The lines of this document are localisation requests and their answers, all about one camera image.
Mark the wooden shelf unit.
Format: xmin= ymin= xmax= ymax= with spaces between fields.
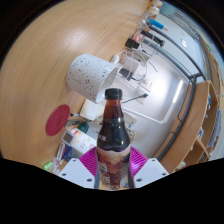
xmin=159 ymin=33 xmax=224 ymax=174

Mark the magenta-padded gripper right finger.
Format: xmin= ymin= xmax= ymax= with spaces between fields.
xmin=128 ymin=145 xmax=170 ymax=190

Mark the white power strip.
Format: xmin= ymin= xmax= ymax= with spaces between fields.
xmin=118 ymin=49 xmax=148 ymax=83

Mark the white tape roll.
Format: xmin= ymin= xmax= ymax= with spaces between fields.
xmin=149 ymin=1 xmax=164 ymax=14

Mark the black electric shaver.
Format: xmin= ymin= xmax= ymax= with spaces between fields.
xmin=139 ymin=29 xmax=166 ymax=48

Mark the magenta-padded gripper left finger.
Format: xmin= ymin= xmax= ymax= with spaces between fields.
xmin=57 ymin=145 xmax=100 ymax=190

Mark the grey metal frame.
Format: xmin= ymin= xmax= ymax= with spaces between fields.
xmin=143 ymin=9 xmax=214 ymax=161

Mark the white desk lamp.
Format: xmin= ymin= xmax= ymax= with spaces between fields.
xmin=128 ymin=79 xmax=185 ymax=126

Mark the small black jar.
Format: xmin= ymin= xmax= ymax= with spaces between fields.
xmin=124 ymin=37 xmax=141 ymax=50

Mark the flat round red coaster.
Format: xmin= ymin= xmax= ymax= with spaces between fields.
xmin=45 ymin=104 xmax=72 ymax=137

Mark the blue tube bottle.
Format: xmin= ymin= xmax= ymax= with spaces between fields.
xmin=146 ymin=18 xmax=166 ymax=31

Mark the white speckled mug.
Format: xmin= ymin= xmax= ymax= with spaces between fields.
xmin=65 ymin=53 xmax=120 ymax=104

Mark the small white desk clock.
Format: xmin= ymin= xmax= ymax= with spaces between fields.
xmin=61 ymin=130 xmax=76 ymax=146

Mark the dark cola bottle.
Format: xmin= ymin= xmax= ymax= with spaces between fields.
xmin=95 ymin=87 xmax=132 ymax=191

